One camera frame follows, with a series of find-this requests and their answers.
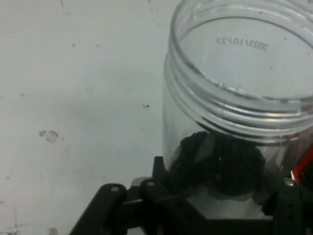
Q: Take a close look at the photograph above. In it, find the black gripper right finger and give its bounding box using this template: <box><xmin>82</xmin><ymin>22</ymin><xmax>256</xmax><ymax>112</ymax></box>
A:
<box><xmin>259</xmin><ymin>178</ymin><xmax>313</xmax><ymax>235</ymax></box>

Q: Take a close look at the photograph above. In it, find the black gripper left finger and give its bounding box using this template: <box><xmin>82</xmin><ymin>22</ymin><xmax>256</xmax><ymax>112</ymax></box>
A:
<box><xmin>69</xmin><ymin>156</ymin><xmax>208</xmax><ymax>235</ymax></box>

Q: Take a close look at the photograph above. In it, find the pile of black seeds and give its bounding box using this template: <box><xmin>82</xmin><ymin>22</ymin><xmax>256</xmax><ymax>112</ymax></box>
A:
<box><xmin>170</xmin><ymin>131</ymin><xmax>267</xmax><ymax>199</ymax></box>

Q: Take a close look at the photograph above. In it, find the clear plastic jar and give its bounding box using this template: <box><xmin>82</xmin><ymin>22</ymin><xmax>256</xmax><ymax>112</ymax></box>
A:
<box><xmin>162</xmin><ymin>0</ymin><xmax>313</xmax><ymax>204</ymax></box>

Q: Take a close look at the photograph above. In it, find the red bowl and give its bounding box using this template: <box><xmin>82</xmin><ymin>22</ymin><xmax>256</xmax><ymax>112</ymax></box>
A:
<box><xmin>290</xmin><ymin>137</ymin><xmax>313</xmax><ymax>190</ymax></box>

